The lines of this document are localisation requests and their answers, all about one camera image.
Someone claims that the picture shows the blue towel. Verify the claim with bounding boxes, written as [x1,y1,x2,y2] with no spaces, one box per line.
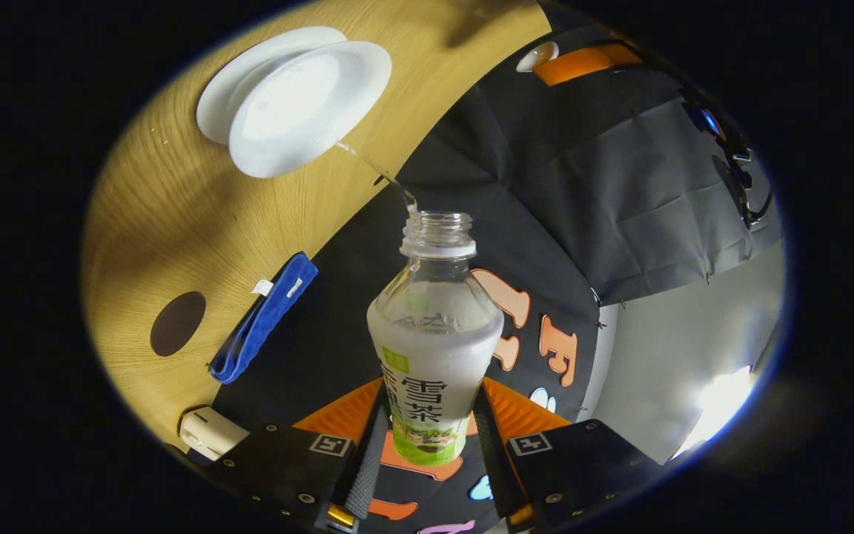
[209,252,319,385]

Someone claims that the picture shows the brown round coaster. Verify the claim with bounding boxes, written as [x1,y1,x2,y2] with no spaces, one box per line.
[150,291,206,357]

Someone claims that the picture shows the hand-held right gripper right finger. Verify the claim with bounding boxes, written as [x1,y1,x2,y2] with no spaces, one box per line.
[474,377,658,531]

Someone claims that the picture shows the white teacup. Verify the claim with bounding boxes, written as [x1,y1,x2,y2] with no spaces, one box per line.
[229,41,392,179]

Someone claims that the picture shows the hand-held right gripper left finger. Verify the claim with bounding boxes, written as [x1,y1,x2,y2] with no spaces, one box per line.
[212,378,391,531]

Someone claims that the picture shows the clear water bottle green label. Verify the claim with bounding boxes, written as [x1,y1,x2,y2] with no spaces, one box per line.
[366,211,506,467]

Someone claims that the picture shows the white teacup lid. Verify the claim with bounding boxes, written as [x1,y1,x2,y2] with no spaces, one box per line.
[516,42,560,73]

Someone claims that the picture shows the white saucer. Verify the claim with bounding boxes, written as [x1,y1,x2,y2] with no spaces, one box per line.
[196,27,346,145]

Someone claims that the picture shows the white toaster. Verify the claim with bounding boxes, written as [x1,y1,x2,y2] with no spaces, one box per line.
[179,406,250,462]

